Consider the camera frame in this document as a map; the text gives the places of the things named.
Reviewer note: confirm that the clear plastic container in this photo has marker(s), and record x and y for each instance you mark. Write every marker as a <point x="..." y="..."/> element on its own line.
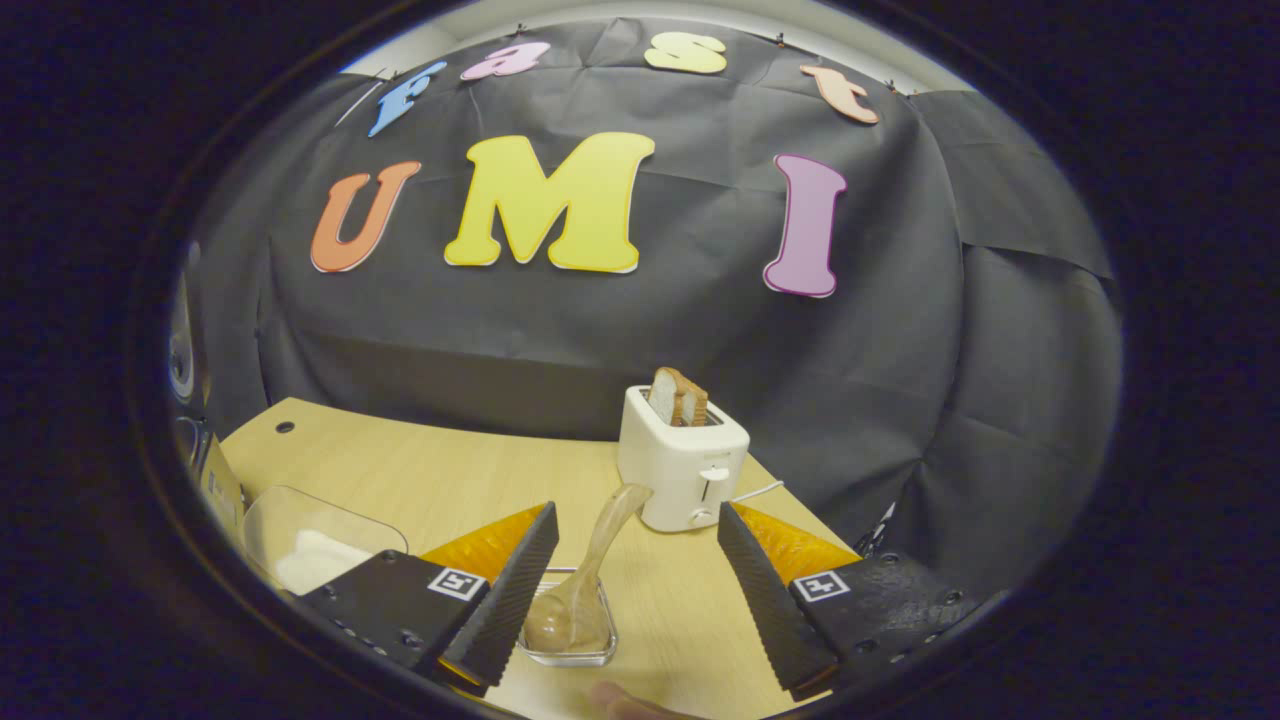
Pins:
<point x="300" y="510"/>

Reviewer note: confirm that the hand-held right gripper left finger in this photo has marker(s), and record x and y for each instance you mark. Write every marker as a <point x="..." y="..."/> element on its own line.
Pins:
<point x="505" y="610"/>

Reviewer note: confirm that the metal chopstick holder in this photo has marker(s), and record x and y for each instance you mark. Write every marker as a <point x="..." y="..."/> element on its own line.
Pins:
<point x="605" y="630"/>

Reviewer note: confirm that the bread slice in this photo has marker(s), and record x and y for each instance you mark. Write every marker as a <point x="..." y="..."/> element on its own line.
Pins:
<point x="697" y="405"/>
<point x="664" y="397"/>

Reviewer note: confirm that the silver rice cooker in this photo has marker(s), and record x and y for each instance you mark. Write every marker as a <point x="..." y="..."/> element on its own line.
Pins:
<point x="222" y="490"/>

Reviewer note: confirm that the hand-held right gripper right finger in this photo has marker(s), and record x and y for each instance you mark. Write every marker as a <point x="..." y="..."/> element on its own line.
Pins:
<point x="770" y="610"/>

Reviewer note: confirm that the black backdrop cloth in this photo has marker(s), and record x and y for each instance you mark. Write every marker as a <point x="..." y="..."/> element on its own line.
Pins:
<point x="650" y="340"/>

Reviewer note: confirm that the white rice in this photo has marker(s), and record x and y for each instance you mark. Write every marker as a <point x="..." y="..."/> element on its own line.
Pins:
<point x="320" y="560"/>

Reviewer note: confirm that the wooden spoon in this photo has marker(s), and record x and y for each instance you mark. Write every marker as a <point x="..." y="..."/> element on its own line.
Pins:
<point x="575" y="610"/>

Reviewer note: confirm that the white toaster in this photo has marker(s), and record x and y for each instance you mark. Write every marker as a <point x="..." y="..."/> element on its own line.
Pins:
<point x="675" y="470"/>

